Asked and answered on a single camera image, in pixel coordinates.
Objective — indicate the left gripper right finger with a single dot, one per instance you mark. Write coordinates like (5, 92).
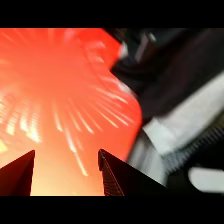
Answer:
(123, 180)

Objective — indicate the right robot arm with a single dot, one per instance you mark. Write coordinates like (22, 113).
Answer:
(206, 179)

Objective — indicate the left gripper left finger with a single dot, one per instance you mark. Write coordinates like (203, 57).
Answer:
(16, 176)

